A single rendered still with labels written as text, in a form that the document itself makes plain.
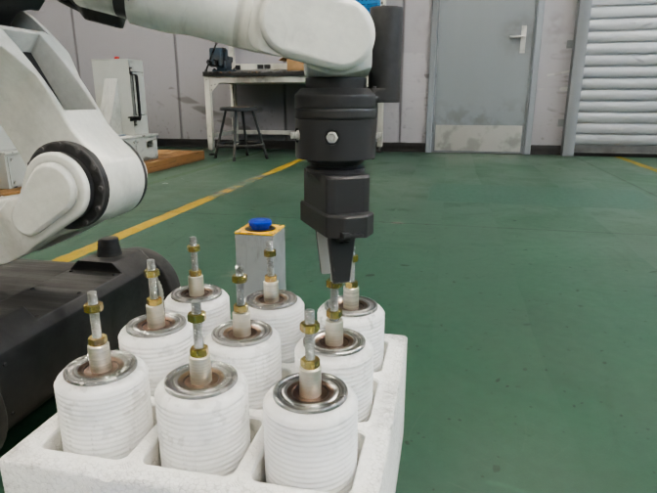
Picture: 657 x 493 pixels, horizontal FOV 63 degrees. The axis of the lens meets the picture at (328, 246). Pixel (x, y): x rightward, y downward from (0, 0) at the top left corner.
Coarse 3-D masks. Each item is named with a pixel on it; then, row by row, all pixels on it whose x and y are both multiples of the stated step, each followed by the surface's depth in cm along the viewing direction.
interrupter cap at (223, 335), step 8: (256, 320) 71; (216, 328) 68; (224, 328) 68; (232, 328) 69; (256, 328) 69; (264, 328) 69; (216, 336) 66; (224, 336) 66; (232, 336) 67; (248, 336) 67; (256, 336) 66; (264, 336) 66; (224, 344) 64; (232, 344) 64; (240, 344) 64; (248, 344) 64
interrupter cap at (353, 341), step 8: (344, 328) 68; (304, 336) 66; (320, 336) 66; (344, 336) 66; (352, 336) 66; (360, 336) 66; (304, 344) 64; (320, 344) 64; (344, 344) 64; (352, 344) 64; (360, 344) 64; (320, 352) 62; (328, 352) 62; (336, 352) 62; (344, 352) 62; (352, 352) 62
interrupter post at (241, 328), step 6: (234, 312) 66; (246, 312) 66; (234, 318) 66; (240, 318) 66; (246, 318) 66; (234, 324) 66; (240, 324) 66; (246, 324) 66; (234, 330) 67; (240, 330) 66; (246, 330) 66; (240, 336) 66
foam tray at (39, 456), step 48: (384, 336) 83; (384, 384) 69; (48, 432) 59; (384, 432) 59; (48, 480) 54; (96, 480) 53; (144, 480) 52; (192, 480) 52; (240, 480) 52; (384, 480) 55
